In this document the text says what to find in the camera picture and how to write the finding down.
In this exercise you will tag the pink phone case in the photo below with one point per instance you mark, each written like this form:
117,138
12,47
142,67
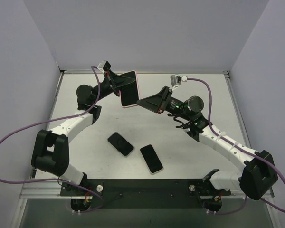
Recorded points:
130,90

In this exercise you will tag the aluminium front rail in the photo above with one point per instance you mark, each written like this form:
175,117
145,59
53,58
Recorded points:
44,190

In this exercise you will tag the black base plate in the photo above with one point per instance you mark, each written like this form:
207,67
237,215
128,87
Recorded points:
152,193

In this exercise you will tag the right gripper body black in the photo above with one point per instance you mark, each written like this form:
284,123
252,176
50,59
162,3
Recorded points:
164,100

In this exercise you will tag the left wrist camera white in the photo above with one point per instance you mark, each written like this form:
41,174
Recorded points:
104,66

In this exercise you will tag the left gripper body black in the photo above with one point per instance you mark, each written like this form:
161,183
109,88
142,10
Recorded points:
111,82

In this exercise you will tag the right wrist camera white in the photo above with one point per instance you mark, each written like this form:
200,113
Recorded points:
175,81

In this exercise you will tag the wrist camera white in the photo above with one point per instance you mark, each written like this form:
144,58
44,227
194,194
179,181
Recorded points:
104,66
175,81

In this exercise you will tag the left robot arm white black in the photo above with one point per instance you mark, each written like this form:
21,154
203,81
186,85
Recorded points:
51,149

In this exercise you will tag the phone in white case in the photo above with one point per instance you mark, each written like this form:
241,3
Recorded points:
120,144

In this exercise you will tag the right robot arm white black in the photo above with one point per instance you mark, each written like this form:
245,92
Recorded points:
255,175

